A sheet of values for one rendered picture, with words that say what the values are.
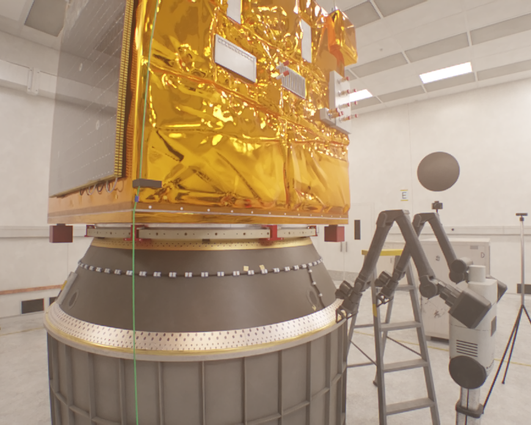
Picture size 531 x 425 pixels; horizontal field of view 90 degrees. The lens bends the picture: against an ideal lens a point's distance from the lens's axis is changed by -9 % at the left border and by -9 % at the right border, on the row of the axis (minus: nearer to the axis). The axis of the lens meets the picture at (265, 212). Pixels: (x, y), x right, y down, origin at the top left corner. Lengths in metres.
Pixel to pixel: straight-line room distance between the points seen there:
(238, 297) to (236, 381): 0.39
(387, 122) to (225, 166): 8.38
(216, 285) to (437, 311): 3.92
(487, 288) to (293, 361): 0.97
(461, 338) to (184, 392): 1.29
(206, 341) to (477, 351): 1.22
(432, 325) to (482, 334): 3.45
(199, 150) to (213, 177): 0.14
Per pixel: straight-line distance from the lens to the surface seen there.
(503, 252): 8.78
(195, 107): 1.48
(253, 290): 1.57
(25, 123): 6.91
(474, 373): 1.68
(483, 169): 8.87
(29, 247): 6.69
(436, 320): 5.01
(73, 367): 1.90
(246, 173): 1.60
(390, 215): 1.50
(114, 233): 1.81
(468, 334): 1.62
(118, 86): 1.46
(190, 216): 1.41
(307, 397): 1.83
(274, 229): 1.68
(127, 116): 1.41
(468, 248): 4.78
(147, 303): 1.58
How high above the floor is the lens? 1.73
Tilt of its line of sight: 3 degrees up
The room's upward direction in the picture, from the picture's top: straight up
